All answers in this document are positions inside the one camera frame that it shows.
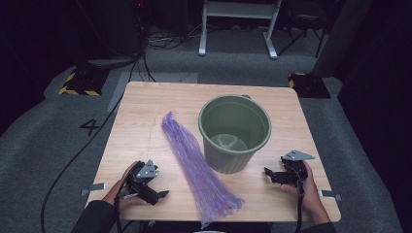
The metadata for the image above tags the person's left hand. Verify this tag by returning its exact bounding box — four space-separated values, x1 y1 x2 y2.
102 160 150 210

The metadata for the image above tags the long black floor cable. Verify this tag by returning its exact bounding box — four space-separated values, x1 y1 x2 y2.
40 54 147 233

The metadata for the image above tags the grey pillar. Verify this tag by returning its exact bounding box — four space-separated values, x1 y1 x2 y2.
311 0 373 79

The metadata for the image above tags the white desk frame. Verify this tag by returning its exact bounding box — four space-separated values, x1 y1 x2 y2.
197 0 283 61

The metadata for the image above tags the green plastic bin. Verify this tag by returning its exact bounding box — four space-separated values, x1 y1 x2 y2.
197 93 273 175

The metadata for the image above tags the black chair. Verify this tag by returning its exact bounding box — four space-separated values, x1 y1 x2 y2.
278 0 328 59

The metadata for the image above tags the grey metal table bracket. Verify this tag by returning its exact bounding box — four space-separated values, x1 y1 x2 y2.
318 189 343 202
81 183 107 197

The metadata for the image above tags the person's right hand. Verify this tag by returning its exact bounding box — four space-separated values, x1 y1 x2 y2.
281 161 321 213

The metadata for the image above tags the right hand-held gripper cable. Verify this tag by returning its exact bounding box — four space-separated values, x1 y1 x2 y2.
292 164 307 233

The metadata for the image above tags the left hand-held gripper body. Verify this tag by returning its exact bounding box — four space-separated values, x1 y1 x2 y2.
125 158 159 200

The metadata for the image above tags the left hand-held gripper cable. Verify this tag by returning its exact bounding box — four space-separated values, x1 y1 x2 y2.
115 190 137 233

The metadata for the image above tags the purple plastic bag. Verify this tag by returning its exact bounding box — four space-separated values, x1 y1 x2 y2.
160 111 246 229

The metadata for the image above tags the hand-held gripper cable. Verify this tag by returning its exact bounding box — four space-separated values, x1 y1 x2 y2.
292 164 307 233
115 190 137 233

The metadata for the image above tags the tangle of floor cables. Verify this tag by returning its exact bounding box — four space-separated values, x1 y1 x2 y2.
145 23 208 51

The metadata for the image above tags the black yellow striped stand base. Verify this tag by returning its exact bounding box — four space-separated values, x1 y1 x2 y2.
288 72 332 100
58 66 110 97

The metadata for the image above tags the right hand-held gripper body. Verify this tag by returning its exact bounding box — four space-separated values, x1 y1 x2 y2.
276 150 316 186

